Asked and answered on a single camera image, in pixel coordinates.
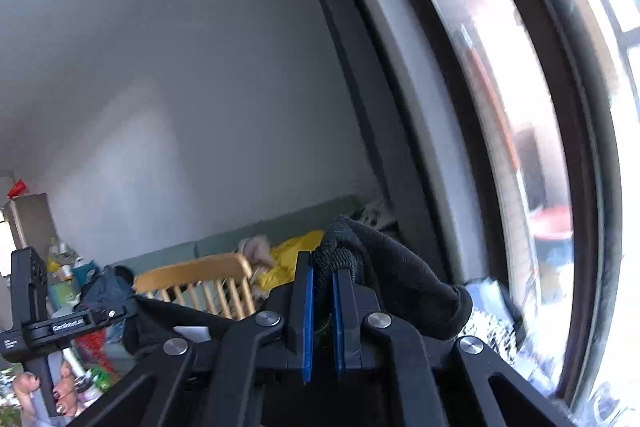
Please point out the red bucket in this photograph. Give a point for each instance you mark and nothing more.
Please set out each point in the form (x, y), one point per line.
(550, 222)

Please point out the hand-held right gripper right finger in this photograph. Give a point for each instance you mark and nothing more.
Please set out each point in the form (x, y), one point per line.
(340, 322)

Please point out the beige knitted cloth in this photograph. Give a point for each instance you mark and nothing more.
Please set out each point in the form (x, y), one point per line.
(256, 251)

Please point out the dark window frame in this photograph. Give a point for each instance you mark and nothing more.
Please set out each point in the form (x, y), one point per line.
(425, 107)

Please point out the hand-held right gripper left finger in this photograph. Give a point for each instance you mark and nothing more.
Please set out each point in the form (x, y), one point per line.
(307, 322)

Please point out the blue cloth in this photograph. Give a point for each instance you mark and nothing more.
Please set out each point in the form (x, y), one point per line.
(105, 284)

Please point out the black and white spotted cloth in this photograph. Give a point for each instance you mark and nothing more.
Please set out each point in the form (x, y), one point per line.
(376, 214)

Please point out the yellow cloth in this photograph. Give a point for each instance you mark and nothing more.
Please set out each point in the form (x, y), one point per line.
(292, 264)

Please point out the red ornament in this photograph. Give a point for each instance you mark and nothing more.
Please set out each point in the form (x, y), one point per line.
(17, 188)

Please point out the grey cabinet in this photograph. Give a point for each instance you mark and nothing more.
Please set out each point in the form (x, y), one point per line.
(32, 222)

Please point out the pale green sofa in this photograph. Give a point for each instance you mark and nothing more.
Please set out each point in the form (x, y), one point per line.
(220, 247)

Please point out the black garment with white label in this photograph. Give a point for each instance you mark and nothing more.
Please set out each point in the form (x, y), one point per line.
(400, 267)

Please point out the person's left hand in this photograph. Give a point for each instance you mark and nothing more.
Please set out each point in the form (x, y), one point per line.
(67, 379)

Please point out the wooden spindle-back chair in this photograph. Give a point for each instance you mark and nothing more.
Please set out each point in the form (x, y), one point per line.
(210, 274)

